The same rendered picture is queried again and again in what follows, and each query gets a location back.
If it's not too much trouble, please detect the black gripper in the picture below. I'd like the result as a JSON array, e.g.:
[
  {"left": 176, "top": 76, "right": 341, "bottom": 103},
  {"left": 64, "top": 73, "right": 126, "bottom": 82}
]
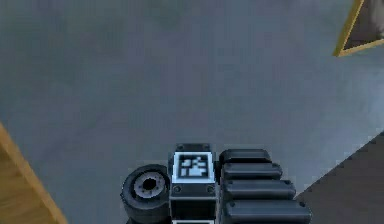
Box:
[{"left": 120, "top": 163, "right": 172, "bottom": 224}]

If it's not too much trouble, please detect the light wooden furniture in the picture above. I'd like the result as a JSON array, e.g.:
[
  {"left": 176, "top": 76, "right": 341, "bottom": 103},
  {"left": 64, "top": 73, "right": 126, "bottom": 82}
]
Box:
[{"left": 0, "top": 122, "right": 69, "bottom": 224}]

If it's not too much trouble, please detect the gold framed wall picture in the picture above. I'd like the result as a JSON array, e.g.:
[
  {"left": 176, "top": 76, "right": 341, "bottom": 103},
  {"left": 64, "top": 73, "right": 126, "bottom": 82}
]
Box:
[{"left": 332, "top": 0, "right": 384, "bottom": 58}]

